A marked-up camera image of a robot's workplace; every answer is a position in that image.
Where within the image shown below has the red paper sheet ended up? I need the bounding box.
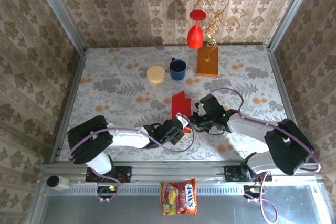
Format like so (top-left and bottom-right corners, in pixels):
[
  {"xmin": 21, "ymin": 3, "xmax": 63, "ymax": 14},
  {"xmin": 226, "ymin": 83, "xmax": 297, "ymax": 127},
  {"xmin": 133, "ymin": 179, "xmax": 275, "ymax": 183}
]
[{"xmin": 171, "ymin": 90, "xmax": 193, "ymax": 134}]

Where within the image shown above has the dark blue mug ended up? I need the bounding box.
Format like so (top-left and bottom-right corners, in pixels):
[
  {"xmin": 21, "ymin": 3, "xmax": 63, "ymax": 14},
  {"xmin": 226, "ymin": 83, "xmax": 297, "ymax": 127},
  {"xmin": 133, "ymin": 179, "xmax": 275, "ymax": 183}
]
[{"xmin": 169, "ymin": 57, "xmax": 187, "ymax": 81}]

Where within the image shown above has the orange wooden rack base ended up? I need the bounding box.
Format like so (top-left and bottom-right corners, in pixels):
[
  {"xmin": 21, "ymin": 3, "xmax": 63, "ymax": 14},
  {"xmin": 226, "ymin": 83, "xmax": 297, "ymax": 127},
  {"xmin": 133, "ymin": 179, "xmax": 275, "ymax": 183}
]
[{"xmin": 196, "ymin": 46, "xmax": 219, "ymax": 77}]

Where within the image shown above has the beige round lid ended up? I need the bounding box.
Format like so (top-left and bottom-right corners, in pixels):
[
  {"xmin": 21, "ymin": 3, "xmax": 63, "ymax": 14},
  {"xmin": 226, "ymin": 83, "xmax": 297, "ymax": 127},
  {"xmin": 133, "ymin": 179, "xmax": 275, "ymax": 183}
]
[{"xmin": 146, "ymin": 65, "xmax": 166, "ymax": 85}]

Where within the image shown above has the red yellow candy bag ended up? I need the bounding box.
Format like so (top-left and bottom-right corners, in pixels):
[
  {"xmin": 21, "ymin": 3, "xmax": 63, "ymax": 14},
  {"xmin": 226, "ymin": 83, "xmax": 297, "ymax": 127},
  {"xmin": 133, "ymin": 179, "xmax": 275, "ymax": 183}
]
[{"xmin": 160, "ymin": 178, "xmax": 198, "ymax": 216}]

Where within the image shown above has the black connector box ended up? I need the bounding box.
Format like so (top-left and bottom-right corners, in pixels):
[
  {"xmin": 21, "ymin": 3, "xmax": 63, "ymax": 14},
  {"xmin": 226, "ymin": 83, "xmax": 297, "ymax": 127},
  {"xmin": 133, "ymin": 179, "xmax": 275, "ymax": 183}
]
[
  {"xmin": 243, "ymin": 185, "xmax": 265, "ymax": 195},
  {"xmin": 97, "ymin": 185, "xmax": 119, "ymax": 195}
]

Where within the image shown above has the floral tablecloth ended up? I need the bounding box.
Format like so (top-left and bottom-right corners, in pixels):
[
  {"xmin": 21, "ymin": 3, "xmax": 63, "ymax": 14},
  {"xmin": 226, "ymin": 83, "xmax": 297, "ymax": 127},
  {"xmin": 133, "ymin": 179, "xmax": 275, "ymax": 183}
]
[{"xmin": 58, "ymin": 45, "xmax": 302, "ymax": 162}]

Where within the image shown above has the red wine glass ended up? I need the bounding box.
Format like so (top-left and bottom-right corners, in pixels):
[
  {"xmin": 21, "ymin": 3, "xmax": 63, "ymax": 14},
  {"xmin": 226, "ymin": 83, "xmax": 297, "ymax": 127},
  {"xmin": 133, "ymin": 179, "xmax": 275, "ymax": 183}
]
[{"xmin": 186, "ymin": 9, "xmax": 207, "ymax": 49}]

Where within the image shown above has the grey metal panel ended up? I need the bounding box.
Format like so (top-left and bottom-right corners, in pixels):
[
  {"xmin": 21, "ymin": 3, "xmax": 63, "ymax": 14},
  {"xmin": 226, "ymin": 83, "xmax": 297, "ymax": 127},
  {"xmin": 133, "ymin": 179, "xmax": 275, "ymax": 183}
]
[{"xmin": 39, "ymin": 195, "xmax": 331, "ymax": 224}]

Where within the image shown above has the aluminium frame cross rail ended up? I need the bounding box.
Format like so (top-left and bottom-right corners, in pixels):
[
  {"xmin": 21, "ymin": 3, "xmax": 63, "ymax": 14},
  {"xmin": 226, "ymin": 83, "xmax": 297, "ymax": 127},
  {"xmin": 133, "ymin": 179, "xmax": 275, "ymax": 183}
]
[{"xmin": 40, "ymin": 161, "xmax": 320, "ymax": 184}]

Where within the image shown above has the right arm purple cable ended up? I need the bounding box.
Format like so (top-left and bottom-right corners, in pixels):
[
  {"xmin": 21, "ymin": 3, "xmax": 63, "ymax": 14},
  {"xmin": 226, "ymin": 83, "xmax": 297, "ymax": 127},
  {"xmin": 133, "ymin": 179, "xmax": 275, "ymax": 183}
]
[{"xmin": 209, "ymin": 87, "xmax": 322, "ymax": 223}]

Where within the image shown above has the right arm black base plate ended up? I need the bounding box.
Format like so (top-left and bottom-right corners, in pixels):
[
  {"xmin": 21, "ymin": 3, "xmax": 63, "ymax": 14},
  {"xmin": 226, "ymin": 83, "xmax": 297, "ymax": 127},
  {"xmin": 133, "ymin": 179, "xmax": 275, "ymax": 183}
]
[{"xmin": 223, "ymin": 165, "xmax": 272, "ymax": 183}]

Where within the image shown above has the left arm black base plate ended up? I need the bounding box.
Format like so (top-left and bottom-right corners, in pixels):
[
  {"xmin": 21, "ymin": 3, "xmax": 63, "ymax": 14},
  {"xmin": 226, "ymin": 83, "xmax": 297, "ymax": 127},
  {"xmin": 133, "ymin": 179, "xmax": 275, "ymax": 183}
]
[{"xmin": 85, "ymin": 165, "xmax": 132, "ymax": 183}]

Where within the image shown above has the grey slotted cable duct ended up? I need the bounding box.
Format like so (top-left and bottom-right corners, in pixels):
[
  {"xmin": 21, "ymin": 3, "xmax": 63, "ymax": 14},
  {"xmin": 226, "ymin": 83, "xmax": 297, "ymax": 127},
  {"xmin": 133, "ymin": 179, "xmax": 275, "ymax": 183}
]
[{"xmin": 43, "ymin": 183, "xmax": 322, "ymax": 196}]

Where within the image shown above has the aluminium table side rail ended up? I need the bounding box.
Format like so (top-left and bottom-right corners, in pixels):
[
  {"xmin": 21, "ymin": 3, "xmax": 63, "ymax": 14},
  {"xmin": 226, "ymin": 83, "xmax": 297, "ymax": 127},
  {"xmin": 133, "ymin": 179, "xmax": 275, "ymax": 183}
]
[
  {"xmin": 266, "ymin": 45, "xmax": 310, "ymax": 163},
  {"xmin": 49, "ymin": 50, "xmax": 87, "ymax": 164}
]

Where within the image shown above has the gold wire glass rack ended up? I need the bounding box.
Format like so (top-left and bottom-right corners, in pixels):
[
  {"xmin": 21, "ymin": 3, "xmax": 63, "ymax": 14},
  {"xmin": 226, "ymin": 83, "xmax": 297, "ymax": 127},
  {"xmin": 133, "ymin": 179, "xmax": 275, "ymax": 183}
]
[{"xmin": 196, "ymin": 0, "xmax": 247, "ymax": 62}]

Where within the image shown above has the small black white camera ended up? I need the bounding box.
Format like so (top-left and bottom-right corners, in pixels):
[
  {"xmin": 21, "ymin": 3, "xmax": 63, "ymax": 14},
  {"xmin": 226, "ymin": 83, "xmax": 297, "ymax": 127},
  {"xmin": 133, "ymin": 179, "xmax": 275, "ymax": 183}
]
[{"xmin": 46, "ymin": 175, "xmax": 70, "ymax": 191}]

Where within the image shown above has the aluminium frame post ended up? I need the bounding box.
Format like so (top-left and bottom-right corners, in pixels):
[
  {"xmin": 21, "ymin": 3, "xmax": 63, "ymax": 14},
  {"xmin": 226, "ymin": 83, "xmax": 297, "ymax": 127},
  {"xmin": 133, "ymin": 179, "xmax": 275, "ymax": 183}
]
[
  {"xmin": 267, "ymin": 0, "xmax": 316, "ymax": 51},
  {"xmin": 30, "ymin": 0, "xmax": 86, "ymax": 54}
]

